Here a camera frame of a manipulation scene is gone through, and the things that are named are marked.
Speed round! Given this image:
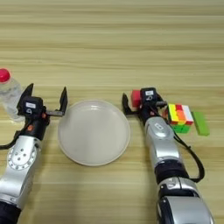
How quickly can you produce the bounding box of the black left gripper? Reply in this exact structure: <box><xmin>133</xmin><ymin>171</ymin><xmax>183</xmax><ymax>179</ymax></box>
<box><xmin>17</xmin><ymin>82</ymin><xmax>68</xmax><ymax>141</ymax></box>

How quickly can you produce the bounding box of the black labelled box right gripper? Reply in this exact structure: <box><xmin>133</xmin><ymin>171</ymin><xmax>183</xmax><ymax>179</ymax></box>
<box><xmin>140</xmin><ymin>87</ymin><xmax>159</xmax><ymax>103</ymax></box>

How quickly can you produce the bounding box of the multicolour puzzle cube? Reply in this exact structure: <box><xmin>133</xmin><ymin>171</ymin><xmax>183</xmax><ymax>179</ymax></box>
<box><xmin>166</xmin><ymin>103</ymin><xmax>194</xmax><ymax>135</ymax></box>

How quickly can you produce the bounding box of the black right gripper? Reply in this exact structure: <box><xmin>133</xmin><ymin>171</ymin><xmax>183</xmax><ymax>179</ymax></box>
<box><xmin>122</xmin><ymin>92</ymin><xmax>168</xmax><ymax>125</ymax></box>

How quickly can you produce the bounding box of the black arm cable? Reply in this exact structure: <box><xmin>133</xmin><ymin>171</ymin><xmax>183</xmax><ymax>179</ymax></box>
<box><xmin>172</xmin><ymin>130</ymin><xmax>206</xmax><ymax>184</ymax></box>
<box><xmin>0</xmin><ymin>130</ymin><xmax>22</xmax><ymax>151</ymax></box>

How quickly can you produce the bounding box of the black labelled box left gripper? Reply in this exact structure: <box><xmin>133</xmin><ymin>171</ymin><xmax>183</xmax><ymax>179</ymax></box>
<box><xmin>22</xmin><ymin>96</ymin><xmax>46</xmax><ymax>116</ymax></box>

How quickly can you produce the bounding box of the red cube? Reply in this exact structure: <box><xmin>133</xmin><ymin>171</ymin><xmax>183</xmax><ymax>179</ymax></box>
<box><xmin>130</xmin><ymin>89</ymin><xmax>143</xmax><ymax>109</ymax></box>

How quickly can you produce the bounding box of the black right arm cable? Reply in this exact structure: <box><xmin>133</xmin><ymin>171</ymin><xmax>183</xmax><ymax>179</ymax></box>
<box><xmin>172</xmin><ymin>130</ymin><xmax>206</xmax><ymax>184</ymax></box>

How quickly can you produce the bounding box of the green rectangular block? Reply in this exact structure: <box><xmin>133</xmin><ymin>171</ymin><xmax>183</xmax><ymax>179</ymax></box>
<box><xmin>191</xmin><ymin>110</ymin><xmax>211</xmax><ymax>137</ymax></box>

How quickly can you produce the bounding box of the black labelled box gripper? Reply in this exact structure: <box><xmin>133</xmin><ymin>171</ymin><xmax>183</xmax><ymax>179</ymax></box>
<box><xmin>22</xmin><ymin>96</ymin><xmax>46</xmax><ymax>116</ymax></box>
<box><xmin>140</xmin><ymin>87</ymin><xmax>159</xmax><ymax>103</ymax></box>

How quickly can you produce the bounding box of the clear bottle red cap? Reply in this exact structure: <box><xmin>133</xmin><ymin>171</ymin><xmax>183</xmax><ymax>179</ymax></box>
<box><xmin>0</xmin><ymin>68</ymin><xmax>24</xmax><ymax>123</ymax></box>

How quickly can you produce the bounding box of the round beige plate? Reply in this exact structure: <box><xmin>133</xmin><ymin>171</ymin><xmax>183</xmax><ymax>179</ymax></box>
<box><xmin>57</xmin><ymin>99</ymin><xmax>131</xmax><ymax>167</ymax></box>

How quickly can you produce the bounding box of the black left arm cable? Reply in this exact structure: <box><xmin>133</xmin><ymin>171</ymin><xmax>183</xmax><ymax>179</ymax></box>
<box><xmin>0</xmin><ymin>130</ymin><xmax>22</xmax><ymax>151</ymax></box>

